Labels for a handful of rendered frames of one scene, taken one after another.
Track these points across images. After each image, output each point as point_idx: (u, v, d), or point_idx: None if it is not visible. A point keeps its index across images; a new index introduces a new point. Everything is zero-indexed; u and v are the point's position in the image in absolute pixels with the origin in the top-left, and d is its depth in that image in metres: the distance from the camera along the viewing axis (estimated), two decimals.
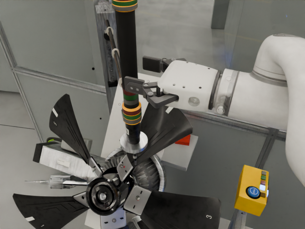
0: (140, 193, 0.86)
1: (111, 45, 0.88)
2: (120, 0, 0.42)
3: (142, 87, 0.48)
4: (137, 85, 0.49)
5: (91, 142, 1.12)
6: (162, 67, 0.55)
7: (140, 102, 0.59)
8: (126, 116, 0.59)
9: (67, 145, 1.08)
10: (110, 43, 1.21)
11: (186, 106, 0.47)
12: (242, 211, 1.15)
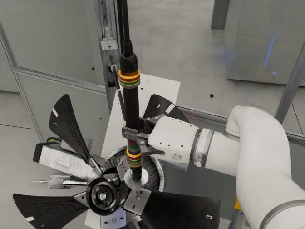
0: (140, 193, 0.86)
1: (115, 83, 0.98)
2: (126, 81, 0.52)
3: (136, 135, 0.61)
4: (131, 134, 0.61)
5: (91, 142, 1.12)
6: (147, 125, 0.65)
7: None
8: (130, 161, 0.69)
9: (67, 145, 1.08)
10: None
11: (171, 159, 0.58)
12: (242, 211, 1.15)
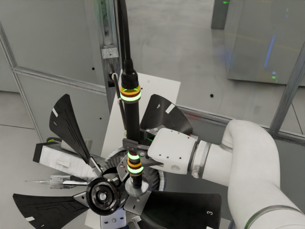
0: None
1: (116, 92, 1.01)
2: (127, 97, 0.55)
3: (136, 146, 0.63)
4: (132, 146, 0.64)
5: (91, 142, 1.12)
6: (146, 136, 0.67)
7: None
8: (130, 170, 0.72)
9: (67, 145, 1.08)
10: (110, 43, 1.21)
11: (169, 170, 0.61)
12: None
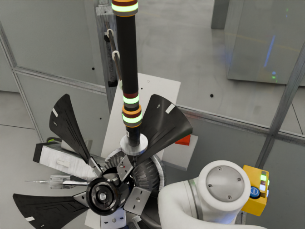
0: (140, 193, 0.86)
1: (111, 47, 0.88)
2: (120, 5, 0.43)
3: None
4: None
5: (91, 142, 1.12)
6: None
7: (140, 105, 0.60)
8: (126, 119, 0.59)
9: (67, 145, 1.08)
10: (110, 43, 1.21)
11: None
12: (242, 211, 1.15)
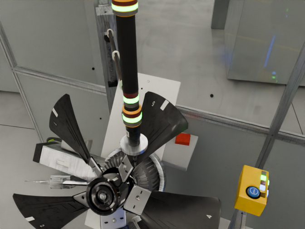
0: (120, 219, 0.88)
1: (111, 47, 0.88)
2: (120, 5, 0.43)
3: None
4: None
5: (91, 142, 1.12)
6: None
7: (140, 105, 0.60)
8: (126, 119, 0.59)
9: (67, 145, 1.08)
10: (110, 43, 1.21)
11: None
12: (242, 211, 1.15)
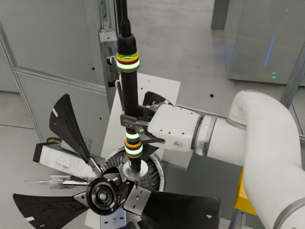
0: (120, 219, 0.88)
1: (114, 74, 0.95)
2: (124, 64, 0.50)
3: (135, 123, 0.58)
4: (130, 122, 0.58)
5: (91, 142, 1.12)
6: (146, 113, 0.62)
7: None
8: (129, 151, 0.67)
9: (67, 145, 1.08)
10: None
11: (171, 147, 0.56)
12: (242, 211, 1.15)
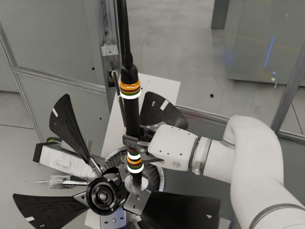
0: (120, 219, 0.88)
1: (116, 89, 1.00)
2: (127, 92, 0.54)
3: (136, 143, 0.62)
4: (132, 142, 0.63)
5: (91, 142, 1.12)
6: (146, 133, 0.66)
7: None
8: (130, 167, 0.71)
9: (67, 145, 1.08)
10: None
11: (170, 166, 0.60)
12: None
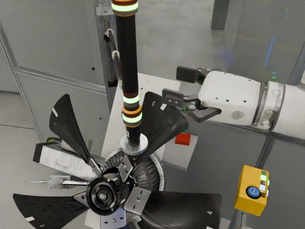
0: (120, 219, 0.88)
1: (111, 47, 0.88)
2: (120, 4, 0.43)
3: (182, 99, 0.46)
4: (176, 97, 0.47)
5: (91, 142, 1.12)
6: (198, 78, 0.53)
7: (140, 105, 0.60)
8: (126, 119, 0.59)
9: (67, 145, 1.08)
10: (110, 43, 1.21)
11: (228, 120, 0.45)
12: (242, 211, 1.15)
